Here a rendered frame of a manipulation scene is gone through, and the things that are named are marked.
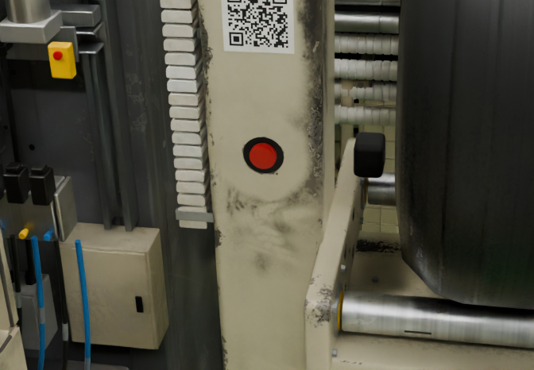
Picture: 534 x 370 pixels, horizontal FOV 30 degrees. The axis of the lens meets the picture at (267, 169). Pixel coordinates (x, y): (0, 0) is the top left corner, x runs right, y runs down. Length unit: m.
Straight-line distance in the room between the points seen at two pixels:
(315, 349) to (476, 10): 0.44
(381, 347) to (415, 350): 0.04
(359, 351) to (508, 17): 0.46
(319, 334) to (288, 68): 0.28
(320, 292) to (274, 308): 0.15
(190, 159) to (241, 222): 0.09
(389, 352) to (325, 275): 0.11
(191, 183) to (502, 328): 0.38
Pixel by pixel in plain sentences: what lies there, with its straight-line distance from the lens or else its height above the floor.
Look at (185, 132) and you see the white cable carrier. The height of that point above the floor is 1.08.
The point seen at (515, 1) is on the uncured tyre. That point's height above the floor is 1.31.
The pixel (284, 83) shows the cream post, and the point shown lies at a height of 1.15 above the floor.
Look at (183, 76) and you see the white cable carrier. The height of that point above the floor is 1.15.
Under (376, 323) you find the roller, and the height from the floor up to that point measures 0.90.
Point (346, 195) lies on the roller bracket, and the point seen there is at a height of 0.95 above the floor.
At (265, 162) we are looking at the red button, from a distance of 1.10.
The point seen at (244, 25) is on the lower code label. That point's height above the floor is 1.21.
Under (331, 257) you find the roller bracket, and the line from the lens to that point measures 1.12.
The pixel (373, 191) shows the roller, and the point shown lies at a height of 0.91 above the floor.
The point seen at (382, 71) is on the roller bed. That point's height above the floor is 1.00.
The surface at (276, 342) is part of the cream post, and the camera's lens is 1.24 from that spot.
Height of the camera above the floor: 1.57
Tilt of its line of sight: 28 degrees down
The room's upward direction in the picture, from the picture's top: 2 degrees counter-clockwise
